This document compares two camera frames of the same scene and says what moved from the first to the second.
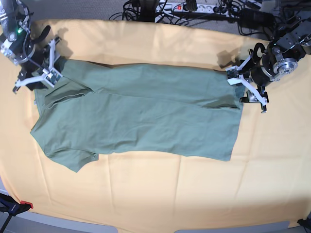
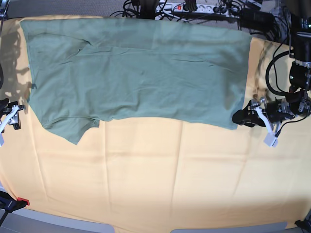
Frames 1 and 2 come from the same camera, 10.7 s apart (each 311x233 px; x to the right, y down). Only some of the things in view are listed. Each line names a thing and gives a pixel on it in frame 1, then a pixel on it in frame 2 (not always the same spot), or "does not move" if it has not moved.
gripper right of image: [254, 72] → [274, 111]
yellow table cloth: [267, 182] does not move
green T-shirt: [99, 108] → [84, 70]
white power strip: [181, 7] does not move
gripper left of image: [39, 68] → [11, 117]
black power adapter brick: [250, 18] does not move
